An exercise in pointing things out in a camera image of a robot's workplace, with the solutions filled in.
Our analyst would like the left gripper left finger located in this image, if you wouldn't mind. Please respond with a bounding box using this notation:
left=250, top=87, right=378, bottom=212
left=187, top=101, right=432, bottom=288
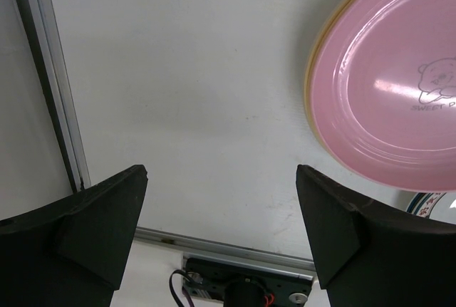
left=1, top=165, right=147, bottom=306

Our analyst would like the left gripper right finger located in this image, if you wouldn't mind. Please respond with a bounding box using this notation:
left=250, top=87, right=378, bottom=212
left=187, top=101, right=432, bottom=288
left=296, top=165, right=455, bottom=306

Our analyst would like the green rimmed lettered plate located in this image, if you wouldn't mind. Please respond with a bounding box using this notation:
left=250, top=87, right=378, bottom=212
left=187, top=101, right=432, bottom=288
left=406, top=192, right=456, bottom=224

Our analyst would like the tan plate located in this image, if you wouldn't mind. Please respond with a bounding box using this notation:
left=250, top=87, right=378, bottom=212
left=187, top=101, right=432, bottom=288
left=303, top=0, right=356, bottom=152

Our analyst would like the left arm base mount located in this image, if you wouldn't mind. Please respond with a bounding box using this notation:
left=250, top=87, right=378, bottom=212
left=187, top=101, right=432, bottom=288
left=168, top=257, right=313, bottom=306

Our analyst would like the aluminium frame rail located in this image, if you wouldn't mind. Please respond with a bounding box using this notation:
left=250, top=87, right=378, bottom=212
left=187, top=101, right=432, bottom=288
left=6, top=0, right=316, bottom=281

